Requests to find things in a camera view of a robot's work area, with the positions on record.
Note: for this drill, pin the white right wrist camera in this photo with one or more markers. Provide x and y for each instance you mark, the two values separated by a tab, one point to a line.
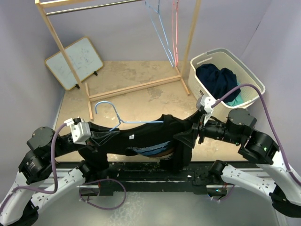
204	105

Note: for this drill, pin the cream perforated laundry basket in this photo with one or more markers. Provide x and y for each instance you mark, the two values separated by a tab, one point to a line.
223	58

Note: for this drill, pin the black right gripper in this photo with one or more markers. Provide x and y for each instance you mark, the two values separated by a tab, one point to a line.
188	137

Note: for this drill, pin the teal t shirt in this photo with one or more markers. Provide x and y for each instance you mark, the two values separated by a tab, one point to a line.
234	98

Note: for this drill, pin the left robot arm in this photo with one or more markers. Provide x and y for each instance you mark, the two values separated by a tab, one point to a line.
36	185

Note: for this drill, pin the navy blue t shirt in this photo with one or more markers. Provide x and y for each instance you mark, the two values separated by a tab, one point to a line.
214	79

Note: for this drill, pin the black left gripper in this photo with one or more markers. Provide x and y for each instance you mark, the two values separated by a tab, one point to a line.
101	137

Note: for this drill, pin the wooden clothes rack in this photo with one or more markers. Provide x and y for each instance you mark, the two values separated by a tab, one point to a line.
136	81

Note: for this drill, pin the aluminium frame rail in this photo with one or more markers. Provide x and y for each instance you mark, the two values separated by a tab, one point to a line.
211	178

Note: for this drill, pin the small whiteboard yellow frame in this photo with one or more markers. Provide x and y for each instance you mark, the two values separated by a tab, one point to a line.
84	58

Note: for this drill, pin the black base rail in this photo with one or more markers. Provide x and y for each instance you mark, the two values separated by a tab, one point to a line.
149	177

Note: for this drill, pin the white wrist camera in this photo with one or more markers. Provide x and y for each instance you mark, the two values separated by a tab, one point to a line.
204	105
80	130

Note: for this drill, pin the light blue hanger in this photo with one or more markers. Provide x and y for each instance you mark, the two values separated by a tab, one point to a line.
160	35
120	120

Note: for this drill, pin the black garment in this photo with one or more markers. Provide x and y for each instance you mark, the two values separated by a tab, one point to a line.
149	140

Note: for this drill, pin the pink wire hanger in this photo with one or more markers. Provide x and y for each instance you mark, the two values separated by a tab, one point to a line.
174	20

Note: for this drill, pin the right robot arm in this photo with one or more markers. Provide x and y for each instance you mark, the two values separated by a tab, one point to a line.
258	148

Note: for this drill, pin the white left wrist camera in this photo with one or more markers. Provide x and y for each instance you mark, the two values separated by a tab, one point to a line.
80	130

